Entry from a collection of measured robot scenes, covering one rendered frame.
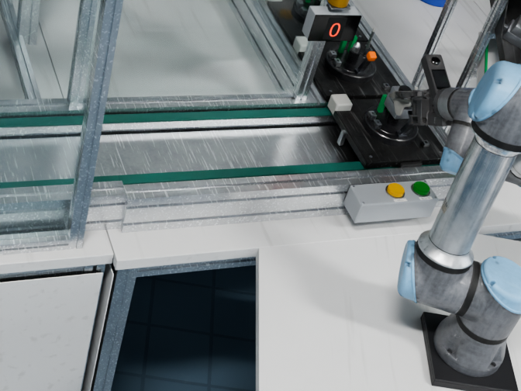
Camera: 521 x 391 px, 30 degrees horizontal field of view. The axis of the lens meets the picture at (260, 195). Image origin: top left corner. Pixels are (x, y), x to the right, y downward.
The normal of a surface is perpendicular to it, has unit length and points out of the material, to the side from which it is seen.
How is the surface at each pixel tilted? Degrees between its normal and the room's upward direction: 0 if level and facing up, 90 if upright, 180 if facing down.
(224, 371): 0
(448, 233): 84
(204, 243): 0
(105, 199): 90
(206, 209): 90
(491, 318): 90
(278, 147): 0
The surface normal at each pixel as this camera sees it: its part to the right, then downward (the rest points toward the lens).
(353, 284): 0.23, -0.73
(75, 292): 0.33, 0.69
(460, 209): -0.52, 0.37
